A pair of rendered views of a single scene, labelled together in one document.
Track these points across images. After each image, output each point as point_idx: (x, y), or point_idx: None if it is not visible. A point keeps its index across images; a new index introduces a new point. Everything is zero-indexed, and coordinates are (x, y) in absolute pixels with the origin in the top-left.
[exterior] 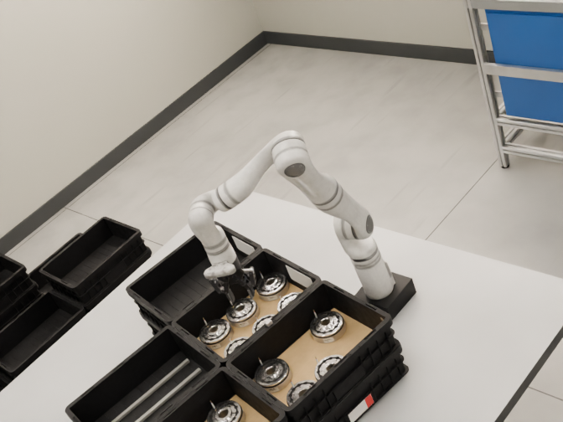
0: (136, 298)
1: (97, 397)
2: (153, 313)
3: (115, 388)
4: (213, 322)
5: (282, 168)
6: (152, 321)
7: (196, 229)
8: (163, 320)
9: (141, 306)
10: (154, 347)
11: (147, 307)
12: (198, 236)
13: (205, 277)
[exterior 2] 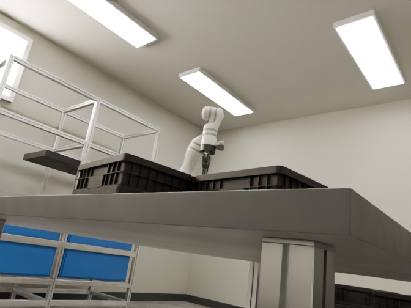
0: (149, 160)
1: (257, 179)
2: (171, 172)
3: (243, 185)
4: None
5: (223, 117)
6: (146, 190)
7: (222, 116)
8: (186, 175)
9: (141, 172)
10: (210, 181)
11: (166, 167)
12: (219, 121)
13: (222, 143)
